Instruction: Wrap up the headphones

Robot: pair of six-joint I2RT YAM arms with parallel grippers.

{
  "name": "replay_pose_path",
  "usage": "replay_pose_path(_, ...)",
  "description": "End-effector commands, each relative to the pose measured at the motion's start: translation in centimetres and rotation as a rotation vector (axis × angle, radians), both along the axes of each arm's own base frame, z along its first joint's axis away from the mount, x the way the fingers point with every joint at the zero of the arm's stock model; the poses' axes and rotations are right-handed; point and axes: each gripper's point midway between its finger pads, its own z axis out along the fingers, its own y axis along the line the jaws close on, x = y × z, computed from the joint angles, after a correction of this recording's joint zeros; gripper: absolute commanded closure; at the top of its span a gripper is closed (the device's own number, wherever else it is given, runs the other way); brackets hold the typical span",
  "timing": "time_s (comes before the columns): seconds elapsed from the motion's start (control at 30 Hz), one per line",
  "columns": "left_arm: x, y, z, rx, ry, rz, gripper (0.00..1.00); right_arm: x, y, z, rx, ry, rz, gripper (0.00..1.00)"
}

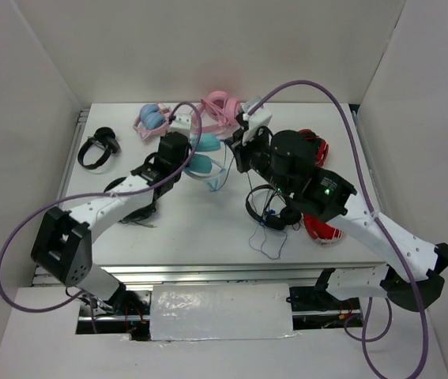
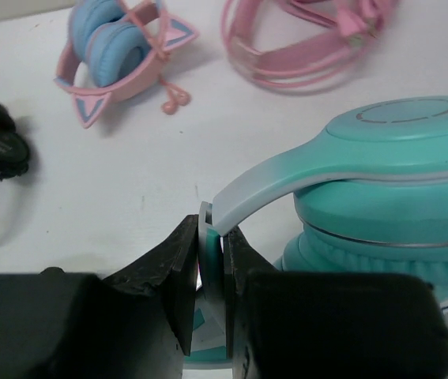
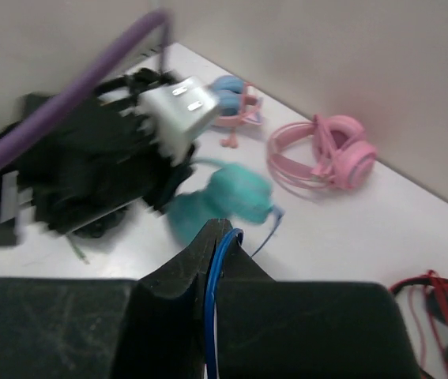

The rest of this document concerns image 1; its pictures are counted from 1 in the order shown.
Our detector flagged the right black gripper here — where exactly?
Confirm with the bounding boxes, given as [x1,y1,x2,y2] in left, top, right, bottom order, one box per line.
[225,122,292,195]

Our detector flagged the teal cat ear headphones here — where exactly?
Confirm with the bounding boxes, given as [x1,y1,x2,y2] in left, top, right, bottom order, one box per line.
[184,133,232,192]

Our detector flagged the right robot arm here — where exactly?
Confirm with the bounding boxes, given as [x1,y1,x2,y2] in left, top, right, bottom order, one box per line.
[225,127,448,312]

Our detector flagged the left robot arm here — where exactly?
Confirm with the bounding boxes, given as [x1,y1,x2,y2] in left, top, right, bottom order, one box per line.
[31,132,190,315]

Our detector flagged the pink blue cat headphones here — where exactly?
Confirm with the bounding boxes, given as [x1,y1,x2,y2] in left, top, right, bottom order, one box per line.
[133,103,171,142]

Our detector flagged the red black headphones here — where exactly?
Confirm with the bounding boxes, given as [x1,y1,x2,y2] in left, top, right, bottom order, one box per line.
[299,129,329,167]

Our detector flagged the black headphones back left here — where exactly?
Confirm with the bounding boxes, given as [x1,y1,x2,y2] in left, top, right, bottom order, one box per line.
[77,126,121,171]

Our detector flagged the red white headphones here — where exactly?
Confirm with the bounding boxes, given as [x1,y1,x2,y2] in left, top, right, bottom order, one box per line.
[303,215,344,245]

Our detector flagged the pink gaming headset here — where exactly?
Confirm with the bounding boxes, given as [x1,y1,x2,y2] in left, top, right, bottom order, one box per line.
[197,91,242,136]

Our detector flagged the black headset with microphone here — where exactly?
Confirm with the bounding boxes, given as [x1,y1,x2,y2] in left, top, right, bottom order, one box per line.
[104,177,156,225]

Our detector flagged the white foil-covered panel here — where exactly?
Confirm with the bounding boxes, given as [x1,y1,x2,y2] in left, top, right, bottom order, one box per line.
[149,283,294,341]

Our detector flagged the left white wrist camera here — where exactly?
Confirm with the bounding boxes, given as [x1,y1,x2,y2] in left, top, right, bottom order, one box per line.
[168,114,192,137]

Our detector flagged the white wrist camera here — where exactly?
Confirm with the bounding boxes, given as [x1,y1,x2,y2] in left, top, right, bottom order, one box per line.
[236,96,273,145]
[168,114,192,137]

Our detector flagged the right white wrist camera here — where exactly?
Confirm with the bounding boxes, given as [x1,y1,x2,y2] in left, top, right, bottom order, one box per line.
[236,96,273,145]

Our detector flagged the black headphones with blue cable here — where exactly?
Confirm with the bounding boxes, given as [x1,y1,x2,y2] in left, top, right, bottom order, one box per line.
[245,184,302,231]

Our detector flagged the aluminium rail frame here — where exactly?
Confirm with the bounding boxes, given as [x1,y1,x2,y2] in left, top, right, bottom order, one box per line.
[35,168,383,284]

